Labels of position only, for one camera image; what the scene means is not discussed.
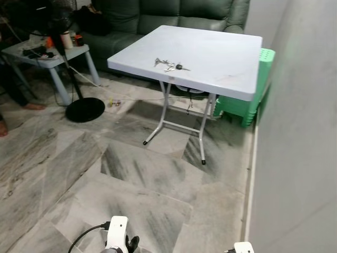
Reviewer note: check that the white cup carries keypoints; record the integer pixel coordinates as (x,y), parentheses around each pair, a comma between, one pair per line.
(66,41)

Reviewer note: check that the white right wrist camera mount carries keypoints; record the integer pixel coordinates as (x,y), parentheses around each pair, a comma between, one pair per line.
(244,247)

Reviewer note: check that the black standing fan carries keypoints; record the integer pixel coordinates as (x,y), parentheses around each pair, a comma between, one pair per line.
(85,110)

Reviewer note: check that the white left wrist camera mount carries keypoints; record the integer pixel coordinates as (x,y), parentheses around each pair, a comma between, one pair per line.
(117,232)

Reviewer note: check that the dark green leather sofa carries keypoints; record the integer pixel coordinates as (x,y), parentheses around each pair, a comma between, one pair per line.
(158,13)

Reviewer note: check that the person bare foot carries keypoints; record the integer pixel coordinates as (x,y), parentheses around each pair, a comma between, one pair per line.
(35,106)

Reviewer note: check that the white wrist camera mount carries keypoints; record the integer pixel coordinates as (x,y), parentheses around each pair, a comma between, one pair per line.
(117,232)
(244,247)

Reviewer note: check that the person leg in dark trousers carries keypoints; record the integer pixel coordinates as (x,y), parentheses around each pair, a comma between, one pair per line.
(13,84)

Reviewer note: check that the stack of green plastic stools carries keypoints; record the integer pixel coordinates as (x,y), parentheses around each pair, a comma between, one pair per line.
(247,103)

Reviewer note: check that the black power strip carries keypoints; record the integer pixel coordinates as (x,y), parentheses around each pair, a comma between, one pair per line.
(39,54)

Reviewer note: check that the small orange object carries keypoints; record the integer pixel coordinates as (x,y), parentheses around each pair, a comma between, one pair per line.
(50,42)

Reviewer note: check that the light blue folding table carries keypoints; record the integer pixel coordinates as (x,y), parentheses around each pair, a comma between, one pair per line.
(210,52)

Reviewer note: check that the small grey side table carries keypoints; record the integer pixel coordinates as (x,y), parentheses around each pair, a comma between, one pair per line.
(73,54)

